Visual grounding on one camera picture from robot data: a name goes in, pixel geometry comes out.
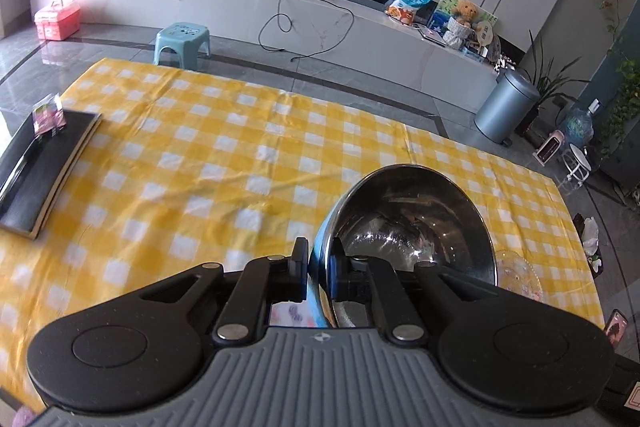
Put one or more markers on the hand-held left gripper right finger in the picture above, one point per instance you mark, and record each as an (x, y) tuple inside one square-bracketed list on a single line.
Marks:
[(341, 269)]

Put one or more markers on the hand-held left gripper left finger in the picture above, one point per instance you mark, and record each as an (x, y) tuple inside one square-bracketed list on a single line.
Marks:
[(300, 264)]

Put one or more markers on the clear patterned glass plate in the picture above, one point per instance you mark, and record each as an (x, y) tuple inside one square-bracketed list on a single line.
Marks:
[(520, 278)]

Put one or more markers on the yellow checkered tablecloth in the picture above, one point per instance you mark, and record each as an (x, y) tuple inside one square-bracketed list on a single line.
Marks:
[(200, 157)]

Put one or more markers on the grey pedal trash can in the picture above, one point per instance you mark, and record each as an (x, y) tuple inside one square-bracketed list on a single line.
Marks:
[(505, 107)]

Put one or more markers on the small pink heater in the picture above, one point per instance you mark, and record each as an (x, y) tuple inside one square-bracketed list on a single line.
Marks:
[(549, 148)]

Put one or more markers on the white marble cabinet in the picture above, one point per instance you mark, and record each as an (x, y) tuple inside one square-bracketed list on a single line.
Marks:
[(310, 14)]

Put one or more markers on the teal plastic stool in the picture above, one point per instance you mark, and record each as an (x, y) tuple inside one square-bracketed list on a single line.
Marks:
[(182, 38)]

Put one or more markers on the white round stool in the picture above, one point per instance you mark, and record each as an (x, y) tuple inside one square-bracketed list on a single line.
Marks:
[(577, 162)]

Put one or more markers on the blue snack bag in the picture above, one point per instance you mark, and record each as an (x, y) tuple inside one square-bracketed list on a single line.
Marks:
[(407, 2)]

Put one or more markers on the black book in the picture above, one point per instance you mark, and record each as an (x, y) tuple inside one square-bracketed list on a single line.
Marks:
[(40, 172)]

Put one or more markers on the blue water bottle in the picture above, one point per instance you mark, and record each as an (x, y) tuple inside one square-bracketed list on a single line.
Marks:
[(580, 127)]

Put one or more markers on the potted long-leaf plant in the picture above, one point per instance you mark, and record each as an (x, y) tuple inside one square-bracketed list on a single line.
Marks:
[(550, 84)]

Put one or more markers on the smartphone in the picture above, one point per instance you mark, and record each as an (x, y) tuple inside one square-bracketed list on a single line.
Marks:
[(616, 328)]

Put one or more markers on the brown teddy bear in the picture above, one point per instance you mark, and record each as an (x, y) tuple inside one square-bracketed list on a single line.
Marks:
[(465, 12)]

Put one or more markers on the small pink packet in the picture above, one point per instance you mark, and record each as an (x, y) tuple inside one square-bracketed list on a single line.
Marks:
[(47, 117)]

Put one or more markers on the pink storage box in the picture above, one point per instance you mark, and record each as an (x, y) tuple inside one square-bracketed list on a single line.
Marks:
[(57, 19)]

